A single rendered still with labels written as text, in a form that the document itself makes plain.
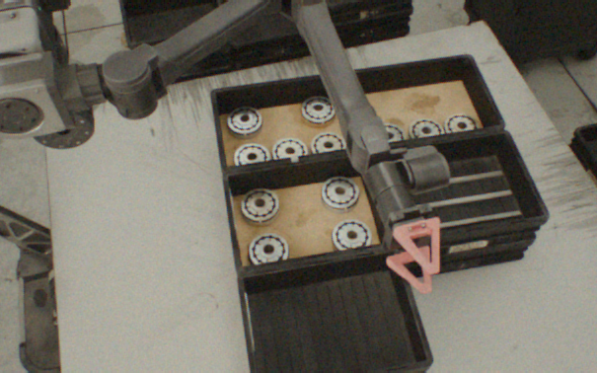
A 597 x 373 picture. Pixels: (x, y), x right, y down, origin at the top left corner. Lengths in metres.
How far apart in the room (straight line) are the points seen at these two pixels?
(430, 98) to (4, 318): 1.78
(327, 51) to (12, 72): 0.54
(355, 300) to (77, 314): 0.74
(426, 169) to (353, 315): 0.65
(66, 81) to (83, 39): 2.38
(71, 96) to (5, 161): 1.98
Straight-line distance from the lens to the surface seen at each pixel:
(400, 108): 1.94
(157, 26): 2.75
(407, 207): 0.95
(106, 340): 1.75
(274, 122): 1.88
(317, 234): 1.66
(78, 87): 1.15
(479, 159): 1.87
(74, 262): 1.87
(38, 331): 2.35
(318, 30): 1.19
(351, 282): 1.60
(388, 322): 1.57
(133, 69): 1.12
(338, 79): 1.10
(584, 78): 3.45
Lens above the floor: 2.27
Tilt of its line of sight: 56 degrees down
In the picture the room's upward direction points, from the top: straight up
